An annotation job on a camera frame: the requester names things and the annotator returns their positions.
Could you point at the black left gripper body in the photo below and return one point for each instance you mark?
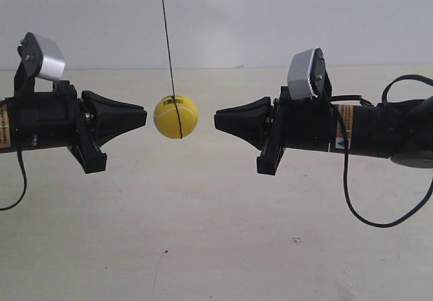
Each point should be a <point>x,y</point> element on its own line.
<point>49,119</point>

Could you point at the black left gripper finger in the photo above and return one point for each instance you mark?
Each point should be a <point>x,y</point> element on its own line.
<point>104,130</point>
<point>99,105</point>

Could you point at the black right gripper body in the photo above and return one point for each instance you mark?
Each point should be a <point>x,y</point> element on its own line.
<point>306,124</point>

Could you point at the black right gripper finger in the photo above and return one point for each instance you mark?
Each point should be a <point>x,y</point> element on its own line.
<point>251,130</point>
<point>256,109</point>

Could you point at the yellow tennis ball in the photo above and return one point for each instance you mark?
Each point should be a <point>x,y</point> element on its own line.
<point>175,116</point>

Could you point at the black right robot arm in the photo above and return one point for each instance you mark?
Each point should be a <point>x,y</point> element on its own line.
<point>400,132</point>

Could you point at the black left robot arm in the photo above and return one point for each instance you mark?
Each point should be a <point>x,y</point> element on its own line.
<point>8,123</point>

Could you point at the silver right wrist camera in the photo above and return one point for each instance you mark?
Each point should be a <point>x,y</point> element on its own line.
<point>307,74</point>

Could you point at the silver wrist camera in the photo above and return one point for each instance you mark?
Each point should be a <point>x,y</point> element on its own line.
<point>307,74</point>
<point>41,57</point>

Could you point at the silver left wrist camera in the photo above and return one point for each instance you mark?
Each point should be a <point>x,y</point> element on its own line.
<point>41,57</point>

